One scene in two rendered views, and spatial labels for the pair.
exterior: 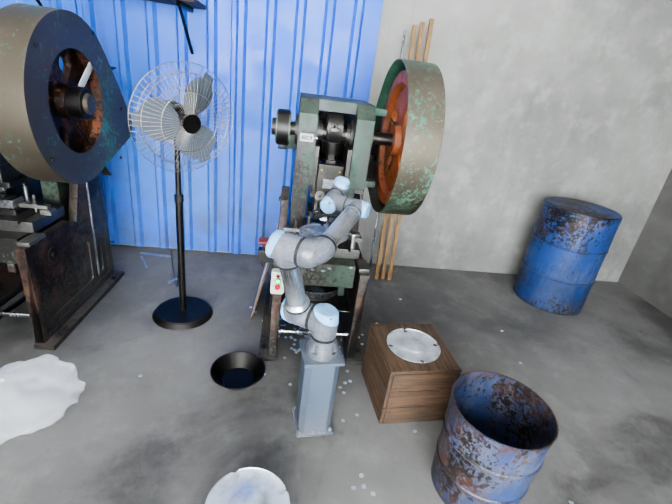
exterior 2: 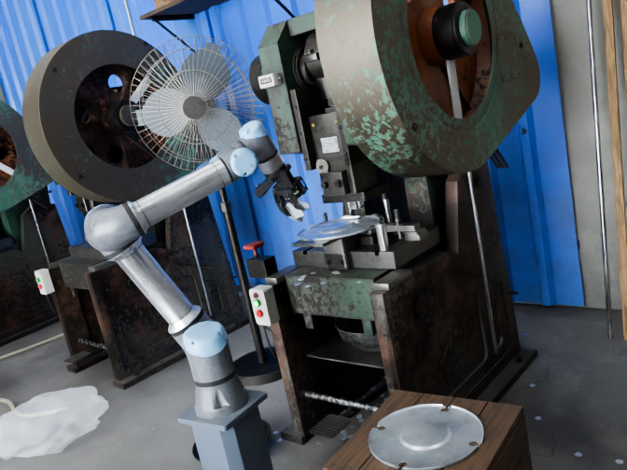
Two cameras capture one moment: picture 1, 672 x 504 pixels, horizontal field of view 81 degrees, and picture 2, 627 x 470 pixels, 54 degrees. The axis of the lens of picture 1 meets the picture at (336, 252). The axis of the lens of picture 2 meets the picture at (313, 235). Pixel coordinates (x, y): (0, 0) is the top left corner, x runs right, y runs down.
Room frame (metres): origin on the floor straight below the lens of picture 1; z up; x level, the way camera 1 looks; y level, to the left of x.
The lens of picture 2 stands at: (0.76, -1.46, 1.22)
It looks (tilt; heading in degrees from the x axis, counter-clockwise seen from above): 12 degrees down; 51
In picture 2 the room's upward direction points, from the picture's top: 12 degrees counter-clockwise
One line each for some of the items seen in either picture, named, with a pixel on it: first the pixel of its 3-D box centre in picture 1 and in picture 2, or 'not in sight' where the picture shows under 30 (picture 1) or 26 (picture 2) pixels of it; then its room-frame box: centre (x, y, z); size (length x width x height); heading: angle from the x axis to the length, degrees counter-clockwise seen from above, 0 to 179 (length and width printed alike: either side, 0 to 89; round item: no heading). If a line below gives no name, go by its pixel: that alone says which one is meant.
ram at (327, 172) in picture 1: (327, 186); (339, 150); (2.21, 0.10, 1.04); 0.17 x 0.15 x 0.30; 8
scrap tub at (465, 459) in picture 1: (486, 446); not in sight; (1.27, -0.77, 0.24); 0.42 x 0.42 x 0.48
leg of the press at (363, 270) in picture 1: (354, 267); (459, 295); (2.43, -0.14, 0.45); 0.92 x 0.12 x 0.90; 8
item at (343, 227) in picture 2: (323, 233); (338, 228); (2.13, 0.09, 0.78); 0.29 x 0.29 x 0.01
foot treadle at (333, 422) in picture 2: not in sight; (370, 397); (2.12, 0.08, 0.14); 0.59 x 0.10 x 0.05; 8
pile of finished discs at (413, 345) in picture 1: (413, 344); (424, 435); (1.78, -0.48, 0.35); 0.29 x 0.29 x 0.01
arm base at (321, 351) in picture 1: (322, 342); (217, 388); (1.50, 0.00, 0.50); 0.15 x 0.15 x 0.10
